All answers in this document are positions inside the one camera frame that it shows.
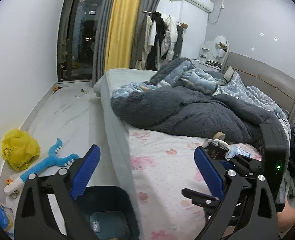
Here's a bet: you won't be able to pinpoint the black snack wrapper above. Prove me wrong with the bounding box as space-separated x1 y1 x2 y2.
203 139 230 160

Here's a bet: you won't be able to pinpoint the dark teal trash bin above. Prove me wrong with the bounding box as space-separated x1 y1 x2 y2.
76 186 140 239

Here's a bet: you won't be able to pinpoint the person's hand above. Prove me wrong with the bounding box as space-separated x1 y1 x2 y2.
277 200 295 233

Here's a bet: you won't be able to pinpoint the blue tissue packet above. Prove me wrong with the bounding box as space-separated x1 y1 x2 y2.
227 145 251 159

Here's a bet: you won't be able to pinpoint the cardboard tape roll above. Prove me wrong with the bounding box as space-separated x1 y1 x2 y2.
212 132 226 141

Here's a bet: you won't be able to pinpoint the blue plush claw toy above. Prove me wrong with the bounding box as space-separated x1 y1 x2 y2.
4 138 79 196

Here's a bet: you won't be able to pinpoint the bed with pink sheet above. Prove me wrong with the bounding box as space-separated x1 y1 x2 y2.
93 68 292 240

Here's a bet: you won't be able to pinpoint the yellow plastic bag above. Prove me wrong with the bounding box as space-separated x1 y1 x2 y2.
1 129 41 171

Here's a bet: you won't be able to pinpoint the small yellow rubber duck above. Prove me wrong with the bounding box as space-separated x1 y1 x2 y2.
6 179 13 185

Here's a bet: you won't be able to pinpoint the dark grey fleece blanket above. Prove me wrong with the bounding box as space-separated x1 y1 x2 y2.
111 87 289 147

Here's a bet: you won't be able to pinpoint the blue white wave duvet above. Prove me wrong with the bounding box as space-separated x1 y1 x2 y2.
214 72 291 133

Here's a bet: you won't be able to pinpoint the blue snack bag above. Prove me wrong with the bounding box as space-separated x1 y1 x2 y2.
0 203 14 233

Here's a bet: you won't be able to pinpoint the white slipper on floor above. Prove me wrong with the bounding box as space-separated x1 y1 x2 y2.
75 89 89 98

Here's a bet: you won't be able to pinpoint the grey upholstered headboard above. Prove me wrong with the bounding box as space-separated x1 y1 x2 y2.
222 52 295 126

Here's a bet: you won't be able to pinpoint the orange tool on floor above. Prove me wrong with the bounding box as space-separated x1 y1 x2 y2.
52 86 62 94

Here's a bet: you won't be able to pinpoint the blue patterned fleece blanket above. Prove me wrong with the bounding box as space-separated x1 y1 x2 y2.
112 57 218 98

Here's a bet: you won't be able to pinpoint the hanging clothes on rack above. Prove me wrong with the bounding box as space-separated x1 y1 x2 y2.
134 10 188 70

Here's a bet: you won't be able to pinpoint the dark glass balcony door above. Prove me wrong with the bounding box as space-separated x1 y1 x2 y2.
57 0 103 81

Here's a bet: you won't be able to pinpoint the yellow curtain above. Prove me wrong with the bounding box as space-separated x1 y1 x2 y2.
105 0 140 72

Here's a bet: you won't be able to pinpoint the grey curtain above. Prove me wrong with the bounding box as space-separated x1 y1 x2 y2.
92 0 160 84

